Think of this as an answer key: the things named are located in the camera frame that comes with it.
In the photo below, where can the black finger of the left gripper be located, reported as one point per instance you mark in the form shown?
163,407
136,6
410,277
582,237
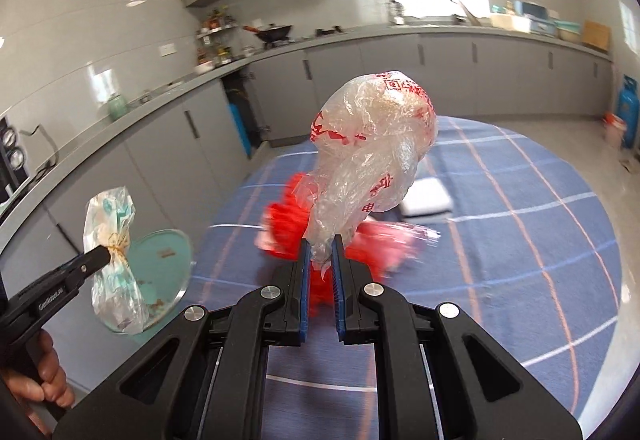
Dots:
72,275

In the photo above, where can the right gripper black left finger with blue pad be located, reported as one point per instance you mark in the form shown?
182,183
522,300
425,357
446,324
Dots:
203,375

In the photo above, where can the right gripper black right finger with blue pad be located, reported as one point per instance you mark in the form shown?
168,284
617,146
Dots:
439,374

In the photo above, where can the clear wrapper teal print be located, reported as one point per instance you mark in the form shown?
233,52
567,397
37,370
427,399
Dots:
112,249

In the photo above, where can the red plastic bag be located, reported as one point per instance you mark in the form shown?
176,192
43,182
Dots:
382,246

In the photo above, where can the clear bag red print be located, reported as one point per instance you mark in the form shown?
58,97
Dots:
370,137

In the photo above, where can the teal round trash bin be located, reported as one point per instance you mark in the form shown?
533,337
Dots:
162,264

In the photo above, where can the grey kitchen cabinets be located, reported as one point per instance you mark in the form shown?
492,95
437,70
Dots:
184,167

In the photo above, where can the person's left hand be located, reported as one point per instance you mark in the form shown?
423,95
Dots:
50,385

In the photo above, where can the black microwave oven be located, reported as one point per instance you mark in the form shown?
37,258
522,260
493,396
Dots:
12,161

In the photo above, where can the blue plaid tablecloth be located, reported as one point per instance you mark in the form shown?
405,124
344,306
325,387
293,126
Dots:
528,250

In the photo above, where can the green ceramic jar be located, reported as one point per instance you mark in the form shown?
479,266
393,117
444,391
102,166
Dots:
117,106

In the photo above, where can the white foam block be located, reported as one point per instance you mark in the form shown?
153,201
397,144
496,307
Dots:
426,197

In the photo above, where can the blue water jug under counter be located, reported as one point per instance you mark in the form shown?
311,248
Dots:
239,124

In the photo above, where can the spice rack with bottles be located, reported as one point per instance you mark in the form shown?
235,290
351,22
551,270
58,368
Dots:
214,38

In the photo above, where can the pink bucket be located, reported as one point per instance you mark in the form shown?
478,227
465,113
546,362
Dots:
614,130

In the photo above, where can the black wok on stove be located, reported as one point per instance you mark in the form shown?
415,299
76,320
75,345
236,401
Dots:
270,35

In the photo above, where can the blue gas cylinder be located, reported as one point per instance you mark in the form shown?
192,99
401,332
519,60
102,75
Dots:
627,109

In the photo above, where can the wooden cutting board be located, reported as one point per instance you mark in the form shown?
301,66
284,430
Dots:
596,36

